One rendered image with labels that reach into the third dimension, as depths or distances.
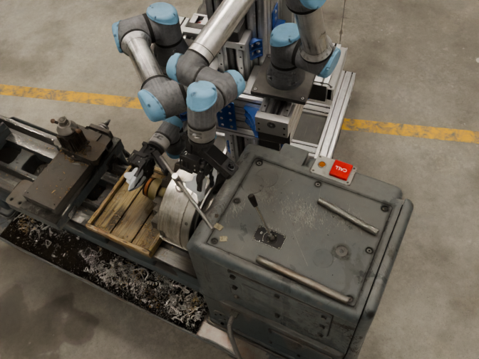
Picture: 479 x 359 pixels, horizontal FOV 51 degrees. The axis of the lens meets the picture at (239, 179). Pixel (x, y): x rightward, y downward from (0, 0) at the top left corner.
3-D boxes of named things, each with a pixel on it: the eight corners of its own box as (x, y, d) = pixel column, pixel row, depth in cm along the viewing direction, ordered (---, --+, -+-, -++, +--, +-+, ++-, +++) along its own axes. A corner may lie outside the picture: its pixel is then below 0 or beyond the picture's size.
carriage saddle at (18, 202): (125, 147, 224) (122, 138, 219) (61, 231, 202) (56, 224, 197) (73, 126, 233) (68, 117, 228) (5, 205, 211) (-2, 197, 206)
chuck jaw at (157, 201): (183, 204, 177) (165, 231, 170) (184, 213, 180) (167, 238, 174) (157, 194, 180) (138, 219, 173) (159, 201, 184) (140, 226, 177)
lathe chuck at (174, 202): (229, 188, 198) (214, 151, 169) (192, 260, 187) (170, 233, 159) (209, 180, 200) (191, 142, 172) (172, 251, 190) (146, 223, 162)
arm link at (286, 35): (281, 43, 197) (281, 14, 186) (311, 55, 192) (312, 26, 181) (264, 61, 192) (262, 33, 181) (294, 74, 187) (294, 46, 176)
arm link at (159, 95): (150, 32, 206) (192, 117, 174) (114, 43, 204) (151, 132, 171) (142, 6, 197) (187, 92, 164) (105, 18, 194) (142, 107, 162)
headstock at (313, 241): (396, 246, 189) (420, 190, 156) (353, 365, 166) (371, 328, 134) (254, 191, 206) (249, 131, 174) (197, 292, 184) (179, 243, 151)
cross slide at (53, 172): (118, 138, 219) (115, 131, 216) (58, 216, 199) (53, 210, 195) (88, 126, 224) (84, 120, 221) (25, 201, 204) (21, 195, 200)
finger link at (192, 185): (186, 195, 149) (189, 167, 145) (204, 201, 147) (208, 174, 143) (181, 199, 146) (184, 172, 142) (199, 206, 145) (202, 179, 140)
